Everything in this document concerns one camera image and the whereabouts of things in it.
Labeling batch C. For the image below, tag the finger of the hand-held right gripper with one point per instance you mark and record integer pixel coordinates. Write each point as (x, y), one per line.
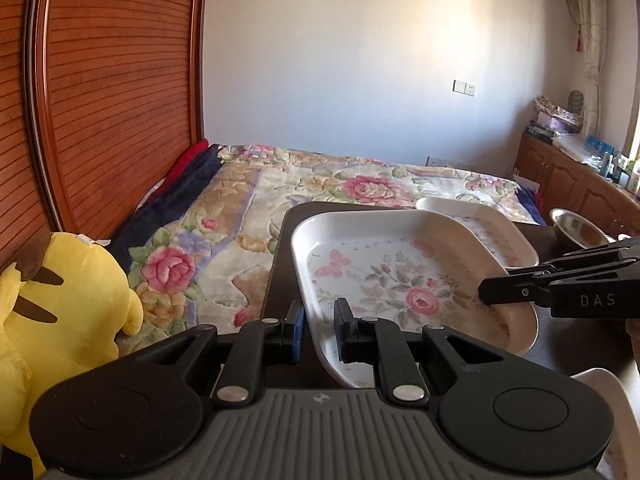
(505, 292)
(575, 260)

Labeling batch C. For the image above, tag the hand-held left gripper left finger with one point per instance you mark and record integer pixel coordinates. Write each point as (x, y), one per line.
(298, 332)

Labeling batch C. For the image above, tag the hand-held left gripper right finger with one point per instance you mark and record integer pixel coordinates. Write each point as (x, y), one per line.
(345, 332)

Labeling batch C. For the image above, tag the large floral white plate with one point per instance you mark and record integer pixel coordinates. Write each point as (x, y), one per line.
(400, 270)

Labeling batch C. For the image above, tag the small steel bowl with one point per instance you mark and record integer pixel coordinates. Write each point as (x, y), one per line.
(580, 227)

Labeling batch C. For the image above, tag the wooden cabinet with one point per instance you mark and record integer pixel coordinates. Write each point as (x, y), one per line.
(565, 180)

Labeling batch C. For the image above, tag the white paper box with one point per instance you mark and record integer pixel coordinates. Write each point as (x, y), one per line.
(525, 182)

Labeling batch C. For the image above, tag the row of bottles and jars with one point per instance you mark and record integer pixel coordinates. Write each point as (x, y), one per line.
(612, 160)

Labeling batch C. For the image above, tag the white chair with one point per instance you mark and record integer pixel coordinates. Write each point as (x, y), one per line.
(610, 420)

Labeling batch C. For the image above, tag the floral bed blanket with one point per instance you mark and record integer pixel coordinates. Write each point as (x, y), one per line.
(280, 195)

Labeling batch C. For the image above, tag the pile of boxes and bags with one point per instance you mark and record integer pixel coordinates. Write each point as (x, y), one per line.
(555, 117)

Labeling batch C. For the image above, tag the dark blue blanket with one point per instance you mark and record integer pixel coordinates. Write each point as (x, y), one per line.
(170, 195)

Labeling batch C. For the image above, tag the red cloth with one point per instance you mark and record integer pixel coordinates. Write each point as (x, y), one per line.
(182, 162)

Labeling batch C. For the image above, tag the patterned cream curtain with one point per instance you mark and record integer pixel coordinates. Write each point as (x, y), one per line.
(590, 45)

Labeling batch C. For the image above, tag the yellow plush toy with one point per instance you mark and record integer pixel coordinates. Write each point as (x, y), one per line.
(55, 320)

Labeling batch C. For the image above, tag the wooden slatted headboard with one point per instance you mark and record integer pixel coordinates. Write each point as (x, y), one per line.
(90, 85)

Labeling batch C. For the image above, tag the white wall radiator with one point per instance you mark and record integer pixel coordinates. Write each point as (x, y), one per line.
(447, 161)

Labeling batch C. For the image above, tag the white wall switch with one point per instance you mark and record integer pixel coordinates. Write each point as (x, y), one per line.
(464, 87)

